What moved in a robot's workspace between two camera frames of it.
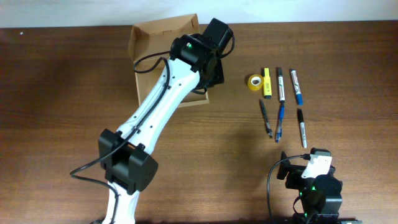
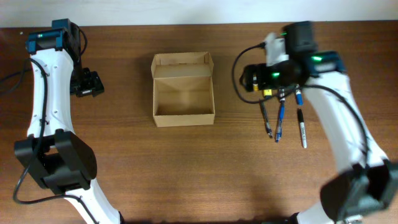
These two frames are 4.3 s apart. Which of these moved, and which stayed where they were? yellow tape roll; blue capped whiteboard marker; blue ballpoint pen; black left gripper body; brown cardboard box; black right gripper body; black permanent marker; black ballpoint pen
Moved: brown cardboard box; black right gripper body; black left gripper body
Stayed: black permanent marker; yellow tape roll; blue capped whiteboard marker; black ballpoint pen; blue ballpoint pen
